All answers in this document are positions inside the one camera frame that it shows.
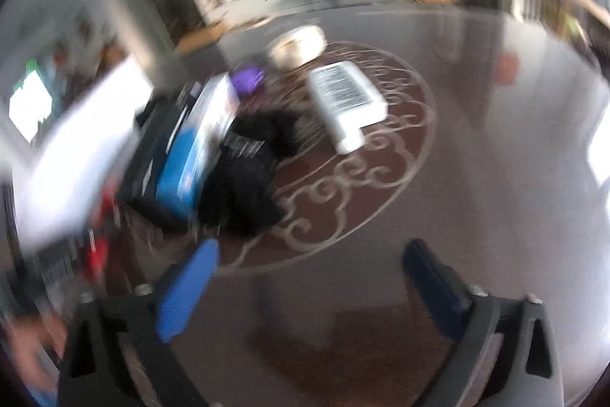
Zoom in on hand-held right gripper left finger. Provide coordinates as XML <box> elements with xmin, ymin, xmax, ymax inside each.
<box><xmin>57</xmin><ymin>238</ymin><xmax>221</xmax><ymax>407</ymax></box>

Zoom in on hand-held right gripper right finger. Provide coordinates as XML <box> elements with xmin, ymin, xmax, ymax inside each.
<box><xmin>401</xmin><ymin>239</ymin><xmax>565</xmax><ymax>407</ymax></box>

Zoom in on blue and white carton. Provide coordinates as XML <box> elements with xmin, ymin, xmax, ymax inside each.
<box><xmin>156</xmin><ymin>73</ymin><xmax>240</xmax><ymax>222</ymax></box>

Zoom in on black fuzzy cloth bundle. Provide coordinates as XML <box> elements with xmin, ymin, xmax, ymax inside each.
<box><xmin>197</xmin><ymin>109</ymin><xmax>306</xmax><ymax>236</ymax></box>

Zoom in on white storage box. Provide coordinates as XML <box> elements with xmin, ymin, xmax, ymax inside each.
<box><xmin>10</xmin><ymin>56</ymin><xmax>156</xmax><ymax>246</ymax></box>

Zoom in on dark patterned desktop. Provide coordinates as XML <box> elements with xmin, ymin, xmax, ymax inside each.
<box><xmin>0</xmin><ymin>2</ymin><xmax>610</xmax><ymax>407</ymax></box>

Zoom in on person's left hand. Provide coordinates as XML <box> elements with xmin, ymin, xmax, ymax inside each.
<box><xmin>7</xmin><ymin>316</ymin><xmax>67</xmax><ymax>393</ymax></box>

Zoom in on small red package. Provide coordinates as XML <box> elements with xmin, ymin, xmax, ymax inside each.
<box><xmin>79</xmin><ymin>192</ymin><xmax>112</xmax><ymax>281</ymax></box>

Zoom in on black rectangular box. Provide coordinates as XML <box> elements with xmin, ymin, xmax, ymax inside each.
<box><xmin>117</xmin><ymin>99</ymin><xmax>201</xmax><ymax>231</ymax></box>

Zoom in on white plastic bottle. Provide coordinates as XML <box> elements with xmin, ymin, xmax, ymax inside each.
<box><xmin>309</xmin><ymin>60</ymin><xmax>389</xmax><ymax>154</ymax></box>

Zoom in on purple packet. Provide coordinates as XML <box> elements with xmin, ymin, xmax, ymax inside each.
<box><xmin>230</xmin><ymin>68</ymin><xmax>266</xmax><ymax>95</ymax></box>

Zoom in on cardboard box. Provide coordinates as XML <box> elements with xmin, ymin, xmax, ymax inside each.
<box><xmin>176</xmin><ymin>23</ymin><xmax>225</xmax><ymax>55</ymax></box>

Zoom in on beige wrapped bundle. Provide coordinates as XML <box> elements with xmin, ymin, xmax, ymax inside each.
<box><xmin>268</xmin><ymin>24</ymin><xmax>327</xmax><ymax>69</ymax></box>

